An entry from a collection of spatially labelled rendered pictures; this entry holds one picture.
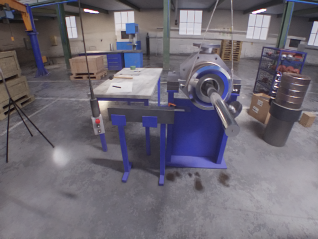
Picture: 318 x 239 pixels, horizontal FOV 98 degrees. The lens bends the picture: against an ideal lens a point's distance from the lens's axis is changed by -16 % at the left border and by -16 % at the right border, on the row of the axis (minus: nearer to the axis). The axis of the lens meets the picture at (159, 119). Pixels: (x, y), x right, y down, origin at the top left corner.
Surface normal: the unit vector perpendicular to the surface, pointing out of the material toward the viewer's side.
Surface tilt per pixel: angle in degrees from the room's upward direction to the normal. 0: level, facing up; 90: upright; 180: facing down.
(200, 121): 90
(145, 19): 90
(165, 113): 90
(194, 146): 90
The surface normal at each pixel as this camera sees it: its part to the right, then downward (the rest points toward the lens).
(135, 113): -0.10, 0.47
